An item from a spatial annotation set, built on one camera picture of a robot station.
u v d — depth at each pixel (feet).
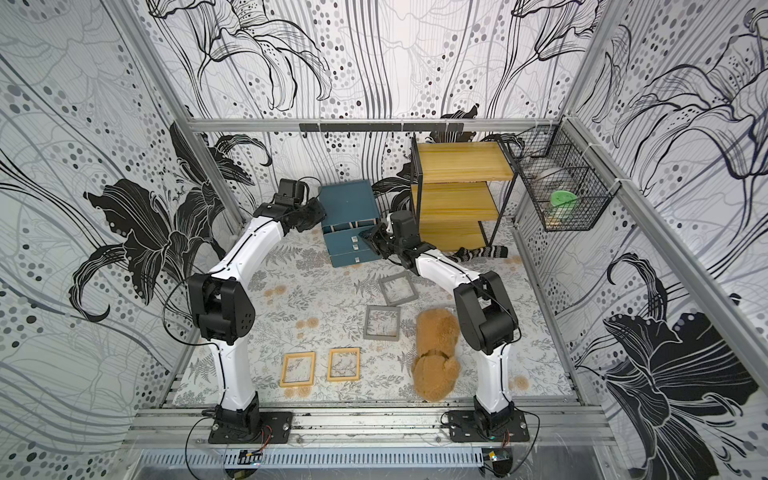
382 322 2.99
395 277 3.35
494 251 3.52
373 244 2.69
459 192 3.53
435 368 2.39
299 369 2.71
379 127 3.02
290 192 2.34
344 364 2.75
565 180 2.57
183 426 2.45
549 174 2.57
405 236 2.40
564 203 2.57
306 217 2.57
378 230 2.67
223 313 1.74
